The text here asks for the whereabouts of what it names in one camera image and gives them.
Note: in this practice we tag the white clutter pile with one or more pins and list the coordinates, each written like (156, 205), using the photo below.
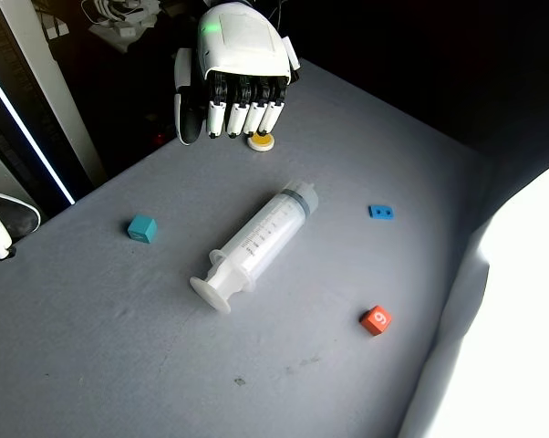
(124, 25)

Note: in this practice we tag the grey table cloth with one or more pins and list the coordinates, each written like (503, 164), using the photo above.
(165, 347)

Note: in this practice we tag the large clear plastic syringe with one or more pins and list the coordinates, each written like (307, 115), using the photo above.
(265, 232)

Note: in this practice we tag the white backdrop sheet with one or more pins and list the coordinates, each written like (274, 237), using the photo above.
(507, 319)

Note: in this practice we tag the white light strip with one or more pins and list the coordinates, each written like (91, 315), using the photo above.
(28, 132)

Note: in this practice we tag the orange number cube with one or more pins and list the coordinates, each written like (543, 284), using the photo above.
(375, 320)

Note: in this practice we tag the white pillar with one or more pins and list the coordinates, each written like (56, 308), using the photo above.
(51, 86)

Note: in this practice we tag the teal cube block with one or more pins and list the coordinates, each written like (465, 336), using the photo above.
(142, 229)

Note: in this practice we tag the blue flat block with holes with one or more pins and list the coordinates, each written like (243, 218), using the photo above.
(381, 212)

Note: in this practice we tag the yellow and white round button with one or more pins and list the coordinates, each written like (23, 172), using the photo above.
(262, 142)

